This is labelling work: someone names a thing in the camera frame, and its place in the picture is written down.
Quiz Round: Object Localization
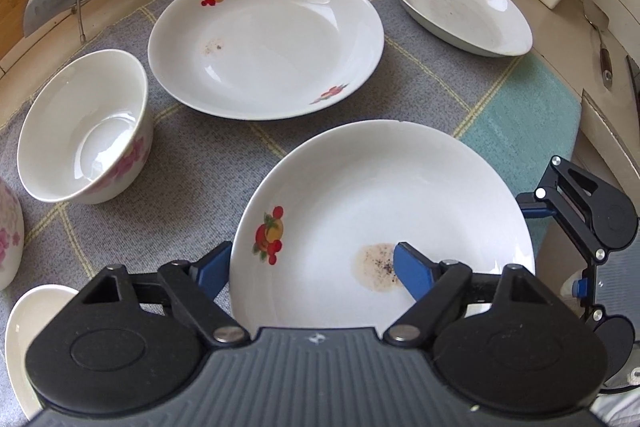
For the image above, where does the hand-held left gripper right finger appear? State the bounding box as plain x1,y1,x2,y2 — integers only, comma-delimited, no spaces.
382,242,541,342

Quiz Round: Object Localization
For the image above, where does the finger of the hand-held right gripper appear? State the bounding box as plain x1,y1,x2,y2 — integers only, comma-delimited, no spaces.
516,155,622,264
562,258,609,326

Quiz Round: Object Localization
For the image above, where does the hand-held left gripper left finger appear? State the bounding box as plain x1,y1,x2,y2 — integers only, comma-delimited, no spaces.
80,241,251,349

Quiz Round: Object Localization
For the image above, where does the white plate fruit print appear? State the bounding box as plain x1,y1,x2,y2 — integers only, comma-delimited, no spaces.
147,0,385,122
229,119,537,330
385,0,534,58

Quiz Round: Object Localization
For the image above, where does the white bowl pink flower print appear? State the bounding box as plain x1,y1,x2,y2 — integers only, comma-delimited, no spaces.
0,179,25,292
16,49,154,206

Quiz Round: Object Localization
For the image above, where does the grey metal appliance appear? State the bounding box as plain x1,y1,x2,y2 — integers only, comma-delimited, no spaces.
579,55,640,190

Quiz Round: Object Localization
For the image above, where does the grey checked cloth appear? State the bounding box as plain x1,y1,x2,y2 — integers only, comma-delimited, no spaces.
0,0,583,427

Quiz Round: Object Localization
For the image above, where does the metal spatula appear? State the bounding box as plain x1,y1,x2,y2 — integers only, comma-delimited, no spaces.
582,2,616,90

